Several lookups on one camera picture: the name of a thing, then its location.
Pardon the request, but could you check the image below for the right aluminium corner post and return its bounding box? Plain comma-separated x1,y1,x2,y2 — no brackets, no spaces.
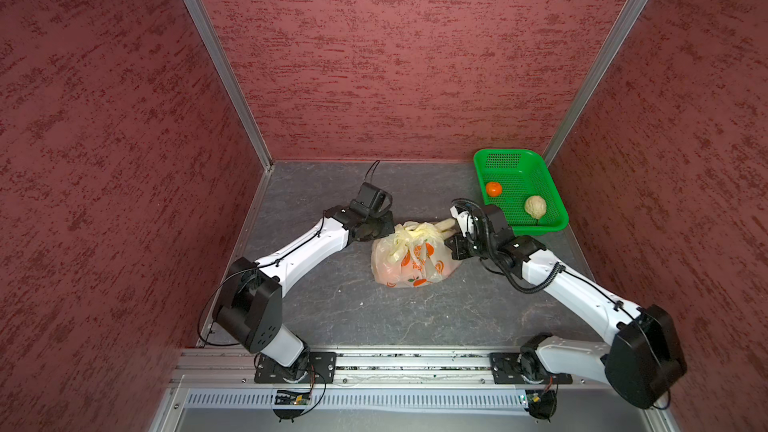
543,0,650,167

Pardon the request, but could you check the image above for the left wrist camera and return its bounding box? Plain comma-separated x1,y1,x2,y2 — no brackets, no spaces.
350,182,393,219

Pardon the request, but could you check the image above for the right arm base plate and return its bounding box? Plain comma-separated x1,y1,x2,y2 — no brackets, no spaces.
489,352,573,386

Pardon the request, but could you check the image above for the aluminium corner post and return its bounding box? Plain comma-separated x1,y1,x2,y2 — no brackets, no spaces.
543,0,650,167
182,0,274,173

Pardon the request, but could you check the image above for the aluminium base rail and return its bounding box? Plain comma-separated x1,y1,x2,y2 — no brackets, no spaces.
170,344,658,388

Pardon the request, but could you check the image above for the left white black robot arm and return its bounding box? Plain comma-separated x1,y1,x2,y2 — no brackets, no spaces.
211,206,394,382

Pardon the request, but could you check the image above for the small orange tangerine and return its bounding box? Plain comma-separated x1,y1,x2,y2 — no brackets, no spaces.
485,181,503,197

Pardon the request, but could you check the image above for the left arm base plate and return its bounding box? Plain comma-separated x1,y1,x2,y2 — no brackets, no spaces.
253,351,338,385

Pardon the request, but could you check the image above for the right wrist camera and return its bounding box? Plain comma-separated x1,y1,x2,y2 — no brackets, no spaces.
450,200,512,242

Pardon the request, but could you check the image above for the left aluminium corner post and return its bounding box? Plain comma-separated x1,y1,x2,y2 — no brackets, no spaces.
182,0,274,173

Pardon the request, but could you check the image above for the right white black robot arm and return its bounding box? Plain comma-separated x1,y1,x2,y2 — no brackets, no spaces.
446,234,687,409

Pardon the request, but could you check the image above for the green plastic basket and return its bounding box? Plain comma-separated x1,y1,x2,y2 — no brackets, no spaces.
473,149,569,236

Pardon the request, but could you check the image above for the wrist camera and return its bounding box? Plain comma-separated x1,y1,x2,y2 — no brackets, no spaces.
450,200,512,242
350,182,393,219

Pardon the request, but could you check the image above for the beige bumpy round fruit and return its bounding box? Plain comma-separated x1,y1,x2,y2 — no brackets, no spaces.
524,195,548,221

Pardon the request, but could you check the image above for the printed translucent plastic bag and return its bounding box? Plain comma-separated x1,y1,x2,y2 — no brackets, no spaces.
371,218,462,288

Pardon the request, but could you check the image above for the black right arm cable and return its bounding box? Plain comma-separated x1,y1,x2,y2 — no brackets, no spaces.
452,197,568,295

